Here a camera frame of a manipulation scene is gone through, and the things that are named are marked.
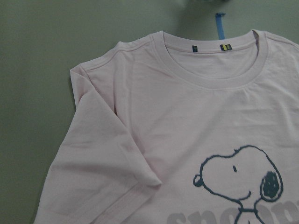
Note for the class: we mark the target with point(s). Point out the pink Snoopy t-shirt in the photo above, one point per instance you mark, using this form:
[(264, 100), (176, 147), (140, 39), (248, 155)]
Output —
[(175, 131)]

